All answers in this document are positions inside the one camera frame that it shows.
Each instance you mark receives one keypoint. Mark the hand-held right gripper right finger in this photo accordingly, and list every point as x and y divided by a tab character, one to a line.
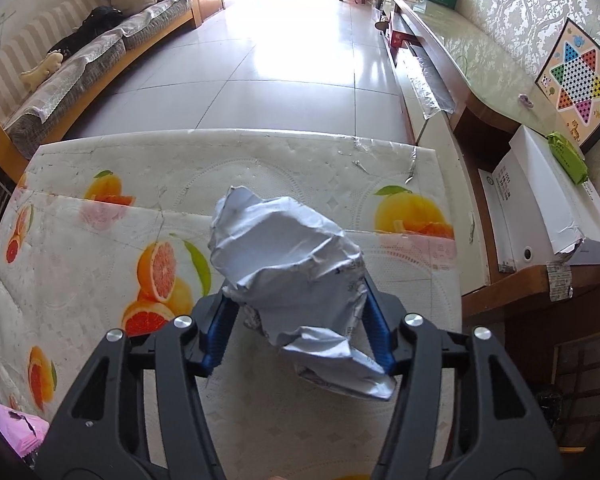
380	335

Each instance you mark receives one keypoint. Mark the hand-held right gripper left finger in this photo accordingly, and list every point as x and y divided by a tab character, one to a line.
221	332

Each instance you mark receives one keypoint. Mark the white paper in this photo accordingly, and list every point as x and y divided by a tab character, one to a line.
290	260

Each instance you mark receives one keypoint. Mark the fruit print tablecloth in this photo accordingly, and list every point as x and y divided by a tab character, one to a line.
280	165

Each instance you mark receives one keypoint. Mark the white cardboard box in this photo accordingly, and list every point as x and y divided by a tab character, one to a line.
535	200

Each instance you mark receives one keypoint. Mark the pink plastic wrapper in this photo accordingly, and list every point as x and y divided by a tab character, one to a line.
17	430

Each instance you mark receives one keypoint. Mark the silver foil sheet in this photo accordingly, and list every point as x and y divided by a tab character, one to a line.
427	85

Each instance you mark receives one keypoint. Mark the green packet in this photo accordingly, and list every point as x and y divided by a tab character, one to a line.
570	157

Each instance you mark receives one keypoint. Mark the small grey trinket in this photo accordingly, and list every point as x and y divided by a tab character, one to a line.
526	100

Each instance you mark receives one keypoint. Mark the wooden sofa striped cover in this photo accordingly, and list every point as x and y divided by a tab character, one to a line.
90	75

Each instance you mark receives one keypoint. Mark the long television cabinet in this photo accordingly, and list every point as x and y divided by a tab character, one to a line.
460	50

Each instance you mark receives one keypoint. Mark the cream plush toy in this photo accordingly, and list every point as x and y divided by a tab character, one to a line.
40	71

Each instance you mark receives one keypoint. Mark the checkers game board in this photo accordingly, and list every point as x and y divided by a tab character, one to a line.
577	80

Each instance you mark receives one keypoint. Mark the black garment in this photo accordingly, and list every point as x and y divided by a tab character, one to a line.
92	27

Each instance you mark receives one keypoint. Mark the dark wooden lattice frame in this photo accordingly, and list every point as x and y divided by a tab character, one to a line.
562	385

